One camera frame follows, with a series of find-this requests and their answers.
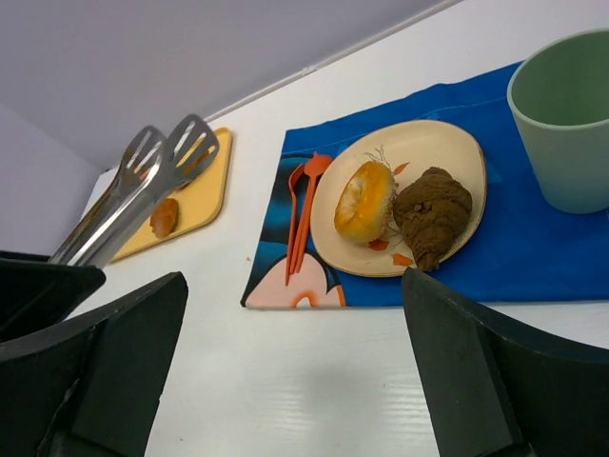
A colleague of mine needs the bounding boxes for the dark brown bread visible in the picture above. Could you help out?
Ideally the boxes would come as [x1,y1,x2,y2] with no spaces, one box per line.
[393,167,473,271]

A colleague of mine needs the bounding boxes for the beige floral plate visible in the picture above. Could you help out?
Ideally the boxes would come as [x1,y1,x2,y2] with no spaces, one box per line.
[310,120,487,277]

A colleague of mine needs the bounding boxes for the glazed donut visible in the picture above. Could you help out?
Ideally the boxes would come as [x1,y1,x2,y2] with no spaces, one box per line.
[334,161,396,245]

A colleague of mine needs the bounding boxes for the small croissant piece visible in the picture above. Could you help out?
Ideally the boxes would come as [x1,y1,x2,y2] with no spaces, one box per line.
[149,198,179,239]

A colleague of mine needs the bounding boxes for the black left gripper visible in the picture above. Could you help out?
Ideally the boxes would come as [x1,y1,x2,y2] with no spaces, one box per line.
[1,251,188,456]

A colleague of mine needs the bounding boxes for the orange plastic spoon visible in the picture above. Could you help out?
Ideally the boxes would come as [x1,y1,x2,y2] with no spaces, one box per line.
[288,152,332,274]

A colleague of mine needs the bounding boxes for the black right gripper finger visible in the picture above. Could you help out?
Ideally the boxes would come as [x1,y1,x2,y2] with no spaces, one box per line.
[402,268,608,456]

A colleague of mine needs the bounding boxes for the green cup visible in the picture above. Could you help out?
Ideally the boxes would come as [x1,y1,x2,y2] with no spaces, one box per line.
[506,29,608,214]

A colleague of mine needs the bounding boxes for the metal tongs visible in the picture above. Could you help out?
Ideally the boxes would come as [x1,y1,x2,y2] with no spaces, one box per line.
[49,113,220,268]

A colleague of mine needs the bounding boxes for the yellow tray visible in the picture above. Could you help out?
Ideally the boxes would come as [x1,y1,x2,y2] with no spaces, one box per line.
[111,127,233,263]

